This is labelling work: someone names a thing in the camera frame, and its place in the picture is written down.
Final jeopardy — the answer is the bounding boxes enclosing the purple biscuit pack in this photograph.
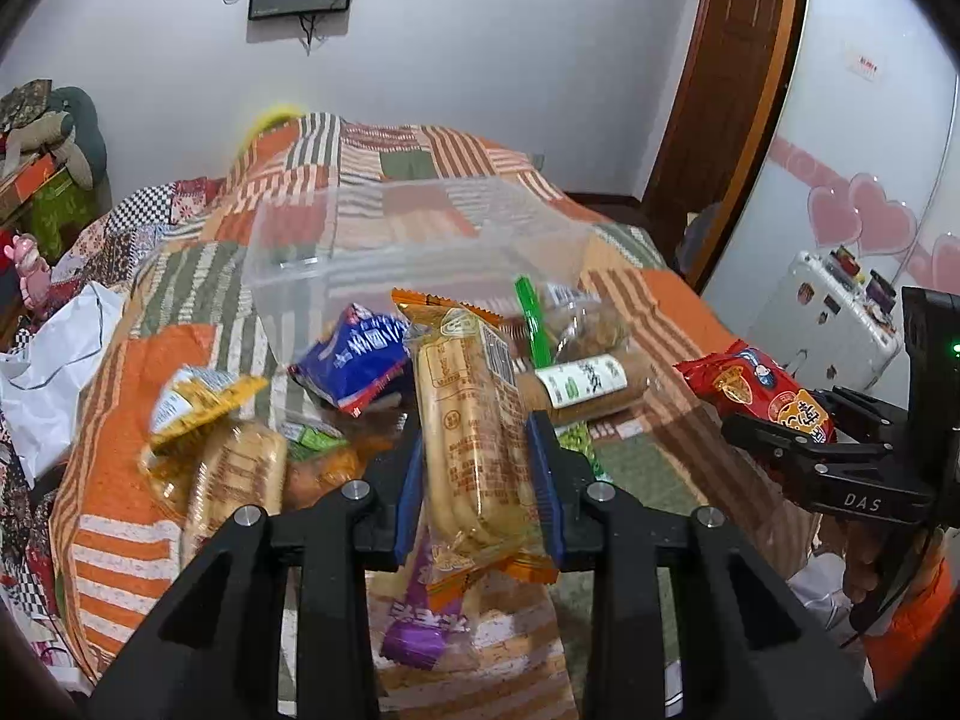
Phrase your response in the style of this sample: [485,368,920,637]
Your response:
[379,527,477,673]

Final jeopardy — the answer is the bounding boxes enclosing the red snack bag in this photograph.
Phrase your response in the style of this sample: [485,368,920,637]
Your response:
[674,340,835,444]

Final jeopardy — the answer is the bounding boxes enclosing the long biscuit pack orange ends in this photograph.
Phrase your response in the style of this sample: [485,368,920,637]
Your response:
[391,288,558,611]

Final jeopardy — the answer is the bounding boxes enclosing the yellow fries snack bag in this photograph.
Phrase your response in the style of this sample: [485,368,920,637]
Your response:
[148,366,268,450]

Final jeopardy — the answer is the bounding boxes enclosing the round cracker roll pack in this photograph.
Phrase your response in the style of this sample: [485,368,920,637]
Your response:
[517,351,656,426]

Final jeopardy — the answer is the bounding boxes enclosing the blue snack bag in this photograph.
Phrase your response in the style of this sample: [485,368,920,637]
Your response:
[288,302,409,418]

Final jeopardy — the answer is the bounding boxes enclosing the clear cookie bag green clip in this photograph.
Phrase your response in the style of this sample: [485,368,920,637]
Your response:
[514,277,630,369]

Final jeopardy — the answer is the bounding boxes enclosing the person's right hand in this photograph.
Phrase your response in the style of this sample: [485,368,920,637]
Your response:
[839,520,947,628]

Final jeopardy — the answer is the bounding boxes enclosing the white sticker-covered suitcase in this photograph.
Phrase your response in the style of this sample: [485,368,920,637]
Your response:
[747,250,901,392]

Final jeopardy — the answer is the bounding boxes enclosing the brown biscuit pack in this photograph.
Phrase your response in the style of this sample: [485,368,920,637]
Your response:
[139,418,288,567]

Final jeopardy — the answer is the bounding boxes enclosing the green pea snack packet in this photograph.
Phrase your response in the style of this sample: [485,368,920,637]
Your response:
[555,422,612,481]

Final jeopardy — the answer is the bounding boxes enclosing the patchwork striped quilt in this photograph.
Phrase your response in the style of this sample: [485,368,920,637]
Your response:
[49,114,817,718]

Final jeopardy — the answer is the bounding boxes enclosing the white plastic bag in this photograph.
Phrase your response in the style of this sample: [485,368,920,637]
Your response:
[2,281,125,488]

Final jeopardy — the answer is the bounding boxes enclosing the clear plastic storage box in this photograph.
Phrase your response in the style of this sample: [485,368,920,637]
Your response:
[242,177,592,366]

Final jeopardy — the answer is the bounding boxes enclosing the pink plush toy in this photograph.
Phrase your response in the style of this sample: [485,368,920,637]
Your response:
[3,234,50,314]

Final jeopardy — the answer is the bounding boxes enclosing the green patterned box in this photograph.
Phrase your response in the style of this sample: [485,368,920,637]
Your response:
[18,169,99,263]

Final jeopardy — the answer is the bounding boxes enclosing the yellow pillow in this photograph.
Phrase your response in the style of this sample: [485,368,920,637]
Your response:
[238,103,306,156]

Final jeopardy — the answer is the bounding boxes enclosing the orange shoe box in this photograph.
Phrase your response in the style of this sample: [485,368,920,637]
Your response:
[0,153,57,223]

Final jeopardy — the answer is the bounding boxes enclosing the grey plush cushion pile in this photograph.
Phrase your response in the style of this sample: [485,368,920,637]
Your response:
[2,80,107,190]

